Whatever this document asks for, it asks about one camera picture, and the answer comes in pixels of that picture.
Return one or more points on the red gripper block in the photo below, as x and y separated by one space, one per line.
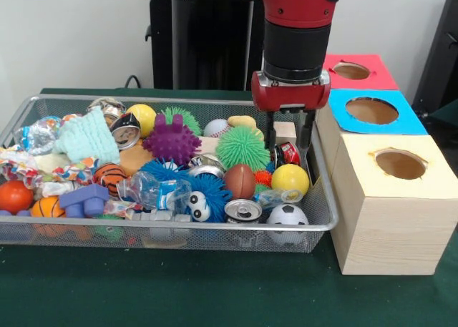
290 96

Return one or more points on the crushed red and black can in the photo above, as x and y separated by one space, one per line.
288 153

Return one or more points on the small crushed plastic bottle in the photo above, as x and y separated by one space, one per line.
277 196

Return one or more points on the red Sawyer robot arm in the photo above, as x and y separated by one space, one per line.
297 37

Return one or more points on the shallow mesh bin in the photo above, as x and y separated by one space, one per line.
214 239

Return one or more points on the wooden box with three holes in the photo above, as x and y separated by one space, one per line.
393 234

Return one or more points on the green puffer ball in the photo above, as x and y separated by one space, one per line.
243 147

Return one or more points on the yellow ball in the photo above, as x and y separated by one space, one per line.
290 179

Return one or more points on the brown toy football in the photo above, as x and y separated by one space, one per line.
239 181

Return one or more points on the black and white soccer ball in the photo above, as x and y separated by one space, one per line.
287 218

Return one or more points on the silver drink can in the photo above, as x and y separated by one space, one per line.
243 210

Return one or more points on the blue puffer ball with eyes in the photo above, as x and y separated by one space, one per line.
213 198

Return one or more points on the purple spiky ball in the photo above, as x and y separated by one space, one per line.
171 139

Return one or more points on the dark green table cloth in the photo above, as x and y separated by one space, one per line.
449 114
179 291

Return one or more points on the black chair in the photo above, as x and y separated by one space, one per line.
443 55

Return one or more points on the mint knitted cloth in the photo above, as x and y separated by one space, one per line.
86 137

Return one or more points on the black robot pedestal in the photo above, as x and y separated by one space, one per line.
214 37

